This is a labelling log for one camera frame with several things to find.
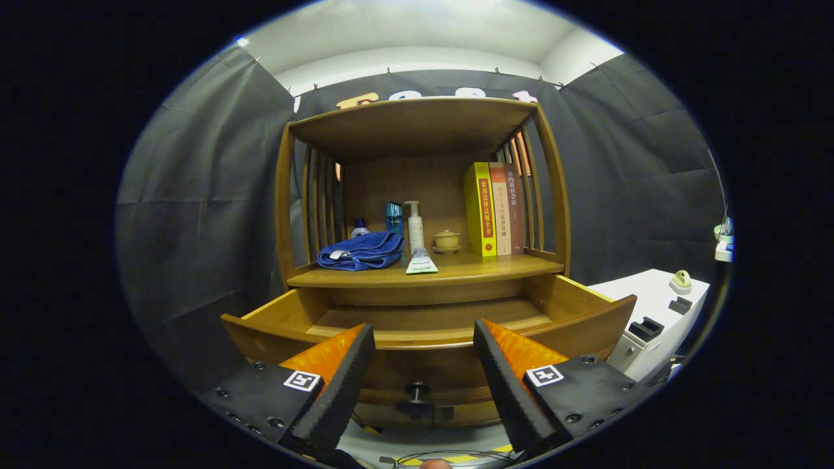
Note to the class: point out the wooden drawer with black knob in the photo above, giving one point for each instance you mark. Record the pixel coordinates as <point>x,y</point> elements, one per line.
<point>423,319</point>

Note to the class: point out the brown book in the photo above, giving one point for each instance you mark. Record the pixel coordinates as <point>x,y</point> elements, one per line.
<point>517,208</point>

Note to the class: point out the teal blue bottle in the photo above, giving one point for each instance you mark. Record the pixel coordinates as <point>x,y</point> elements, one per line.
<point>393,218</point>

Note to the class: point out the wooden cabinet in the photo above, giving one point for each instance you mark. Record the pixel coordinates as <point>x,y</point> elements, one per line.
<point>410,127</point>

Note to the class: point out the blue folded towel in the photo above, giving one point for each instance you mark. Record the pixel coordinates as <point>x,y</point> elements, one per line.
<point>361,251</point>

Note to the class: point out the white squeeze tube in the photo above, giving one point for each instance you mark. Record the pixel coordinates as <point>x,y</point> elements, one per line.
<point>421,264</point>

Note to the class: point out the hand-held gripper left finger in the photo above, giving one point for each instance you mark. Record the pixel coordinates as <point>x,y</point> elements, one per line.
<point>339,384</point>

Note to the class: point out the white side unit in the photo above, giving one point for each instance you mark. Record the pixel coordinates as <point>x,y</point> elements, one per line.
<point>642,293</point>

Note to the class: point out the small white bottle blue cap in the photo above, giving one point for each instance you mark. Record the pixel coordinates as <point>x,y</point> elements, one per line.
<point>360,230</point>

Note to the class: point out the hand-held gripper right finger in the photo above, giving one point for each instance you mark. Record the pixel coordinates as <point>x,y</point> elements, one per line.
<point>505,384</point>

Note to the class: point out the large black holder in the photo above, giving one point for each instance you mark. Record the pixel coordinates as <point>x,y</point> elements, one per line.
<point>645,329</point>

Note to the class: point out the yellow book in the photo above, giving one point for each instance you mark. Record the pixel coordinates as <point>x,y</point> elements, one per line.
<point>479,215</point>

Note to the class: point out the wooden countertop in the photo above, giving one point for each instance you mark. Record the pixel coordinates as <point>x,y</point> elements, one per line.
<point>488,267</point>

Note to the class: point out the white pump bottle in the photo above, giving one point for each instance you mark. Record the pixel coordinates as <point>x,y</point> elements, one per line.
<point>415,231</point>

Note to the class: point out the small pale yellow object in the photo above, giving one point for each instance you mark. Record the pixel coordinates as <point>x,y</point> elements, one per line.
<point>681,281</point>

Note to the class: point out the yellow lidded tea cup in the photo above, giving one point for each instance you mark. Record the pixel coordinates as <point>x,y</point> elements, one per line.
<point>447,241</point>

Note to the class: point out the orange and white book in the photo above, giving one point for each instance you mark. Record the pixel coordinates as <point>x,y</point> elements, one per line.
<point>503,215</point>

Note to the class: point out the small black holder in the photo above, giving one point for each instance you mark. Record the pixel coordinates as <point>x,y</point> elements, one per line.
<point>681,306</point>

